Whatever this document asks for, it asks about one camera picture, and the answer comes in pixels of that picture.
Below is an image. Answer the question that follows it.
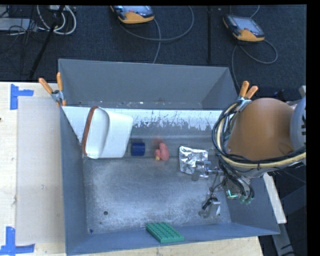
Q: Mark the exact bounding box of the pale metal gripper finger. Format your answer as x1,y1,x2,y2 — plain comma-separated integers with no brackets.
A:
198,197,222,219
191,161,222,182

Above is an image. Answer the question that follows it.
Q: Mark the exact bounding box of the crumpled silver foil packet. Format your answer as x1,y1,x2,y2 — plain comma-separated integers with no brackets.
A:
178,145,209,175

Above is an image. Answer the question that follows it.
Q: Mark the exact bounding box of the pink toy chicken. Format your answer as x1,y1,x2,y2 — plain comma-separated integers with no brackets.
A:
152,138,170,162

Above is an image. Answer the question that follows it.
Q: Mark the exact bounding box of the green studded flat block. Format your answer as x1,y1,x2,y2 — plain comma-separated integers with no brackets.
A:
145,221,186,244

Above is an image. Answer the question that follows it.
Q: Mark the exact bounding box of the grey metal bin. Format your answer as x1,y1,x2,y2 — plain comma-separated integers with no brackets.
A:
57,58,281,256

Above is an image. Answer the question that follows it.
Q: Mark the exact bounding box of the blue cylinder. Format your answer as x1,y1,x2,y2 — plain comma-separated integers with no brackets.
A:
130,141,147,157

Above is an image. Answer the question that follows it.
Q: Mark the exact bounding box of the white tub with brown rim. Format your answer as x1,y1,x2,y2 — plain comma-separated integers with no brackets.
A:
81,105,134,160

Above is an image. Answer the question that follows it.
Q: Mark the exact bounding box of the pale wood flat board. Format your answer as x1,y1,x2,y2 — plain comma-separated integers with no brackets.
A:
14,96,67,248

